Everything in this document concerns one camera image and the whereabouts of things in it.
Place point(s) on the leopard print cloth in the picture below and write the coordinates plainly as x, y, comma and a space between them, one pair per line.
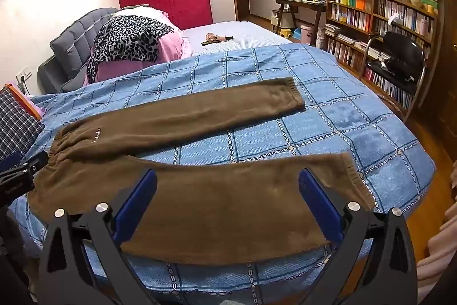
125, 38

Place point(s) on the pink trash bin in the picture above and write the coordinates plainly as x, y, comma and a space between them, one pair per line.
307, 34

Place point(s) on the white wall socket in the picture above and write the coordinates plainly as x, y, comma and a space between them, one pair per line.
23, 74

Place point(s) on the brown fleece pants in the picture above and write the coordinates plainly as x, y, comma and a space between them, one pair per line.
214, 205

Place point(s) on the dark wooden desk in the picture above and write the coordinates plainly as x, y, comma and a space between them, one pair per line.
300, 4

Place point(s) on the wooden bookshelf with books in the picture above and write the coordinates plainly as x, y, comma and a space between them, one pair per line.
353, 17

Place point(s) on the person's pink robe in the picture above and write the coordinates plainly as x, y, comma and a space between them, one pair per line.
441, 255

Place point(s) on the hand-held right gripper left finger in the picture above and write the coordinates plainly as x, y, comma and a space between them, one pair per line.
137, 206

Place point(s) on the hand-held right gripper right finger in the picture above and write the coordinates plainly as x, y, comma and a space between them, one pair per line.
319, 208

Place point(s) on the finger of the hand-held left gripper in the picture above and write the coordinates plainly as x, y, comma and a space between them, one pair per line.
30, 165

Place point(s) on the pink quilt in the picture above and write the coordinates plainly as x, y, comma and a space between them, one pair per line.
171, 47

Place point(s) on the blue plaid blanket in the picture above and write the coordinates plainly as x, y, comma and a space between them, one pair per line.
321, 126

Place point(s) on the yellow plastic stool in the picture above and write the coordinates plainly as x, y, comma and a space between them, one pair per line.
285, 32

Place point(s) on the orange cloth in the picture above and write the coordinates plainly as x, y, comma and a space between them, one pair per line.
25, 99

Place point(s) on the dark plaid pillow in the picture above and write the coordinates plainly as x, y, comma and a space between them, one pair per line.
16, 126

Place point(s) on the light blue bedsheet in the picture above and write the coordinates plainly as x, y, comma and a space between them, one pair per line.
250, 35

